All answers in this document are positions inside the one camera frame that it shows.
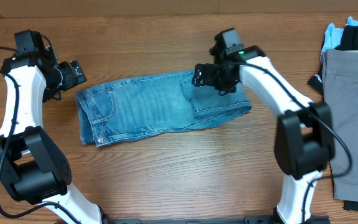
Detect blue denim jeans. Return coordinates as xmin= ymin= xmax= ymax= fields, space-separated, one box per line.
xmin=75 ymin=70 xmax=252 ymax=147

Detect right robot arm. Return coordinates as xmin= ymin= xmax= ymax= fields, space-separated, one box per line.
xmin=192 ymin=28 xmax=334 ymax=223

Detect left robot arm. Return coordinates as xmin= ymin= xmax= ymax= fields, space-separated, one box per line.
xmin=0 ymin=30 xmax=109 ymax=224

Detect light blue garment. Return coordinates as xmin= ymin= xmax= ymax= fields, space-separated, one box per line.
xmin=319 ymin=16 xmax=358 ymax=62

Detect grey trousers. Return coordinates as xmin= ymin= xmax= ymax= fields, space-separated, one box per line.
xmin=322 ymin=50 xmax=358 ymax=202

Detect black garment with white print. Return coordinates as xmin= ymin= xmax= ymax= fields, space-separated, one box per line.
xmin=306 ymin=24 xmax=358 ymax=96

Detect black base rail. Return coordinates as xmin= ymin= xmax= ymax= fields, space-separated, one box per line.
xmin=109 ymin=216 xmax=279 ymax=224

